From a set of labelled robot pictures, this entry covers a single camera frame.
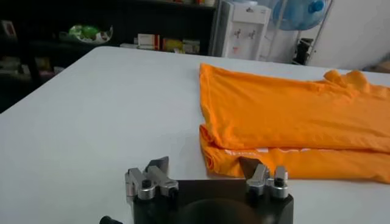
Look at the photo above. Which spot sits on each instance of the orange t-shirt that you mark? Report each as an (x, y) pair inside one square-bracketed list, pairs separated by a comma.
[(289, 115)]

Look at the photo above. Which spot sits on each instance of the black shelf unit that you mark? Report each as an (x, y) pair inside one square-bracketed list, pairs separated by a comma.
[(137, 18)]

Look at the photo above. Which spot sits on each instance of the white water dispenser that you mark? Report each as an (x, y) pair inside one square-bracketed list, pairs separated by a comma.
[(243, 30)]

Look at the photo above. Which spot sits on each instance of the glass bowl green packets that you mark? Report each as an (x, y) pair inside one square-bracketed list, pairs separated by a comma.
[(86, 32)]

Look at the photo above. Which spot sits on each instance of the black metal stand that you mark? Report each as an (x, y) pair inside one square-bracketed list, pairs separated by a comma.
[(303, 51)]

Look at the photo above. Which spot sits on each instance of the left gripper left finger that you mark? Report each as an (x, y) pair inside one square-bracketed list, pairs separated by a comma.
[(158, 179)]

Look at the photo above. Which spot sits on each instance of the white box red stripe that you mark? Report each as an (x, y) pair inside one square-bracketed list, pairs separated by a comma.
[(147, 42)]

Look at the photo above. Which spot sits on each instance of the green white box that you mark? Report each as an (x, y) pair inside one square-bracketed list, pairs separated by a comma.
[(191, 46)]

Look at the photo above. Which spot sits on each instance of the large white table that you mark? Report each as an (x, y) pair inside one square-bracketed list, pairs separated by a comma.
[(91, 121)]

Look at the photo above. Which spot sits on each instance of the blue water jug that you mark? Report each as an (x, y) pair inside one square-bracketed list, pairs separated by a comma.
[(295, 15)]

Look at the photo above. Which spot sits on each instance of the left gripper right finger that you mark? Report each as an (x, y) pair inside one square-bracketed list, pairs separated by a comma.
[(259, 178)]

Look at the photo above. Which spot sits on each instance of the white metal jug rack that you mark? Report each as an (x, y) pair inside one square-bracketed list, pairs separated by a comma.
[(319, 30)]

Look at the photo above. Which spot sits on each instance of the flat white box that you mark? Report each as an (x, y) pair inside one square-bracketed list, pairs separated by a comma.
[(129, 45)]

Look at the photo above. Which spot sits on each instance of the yellow green box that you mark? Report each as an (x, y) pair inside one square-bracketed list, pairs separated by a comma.
[(172, 45)]

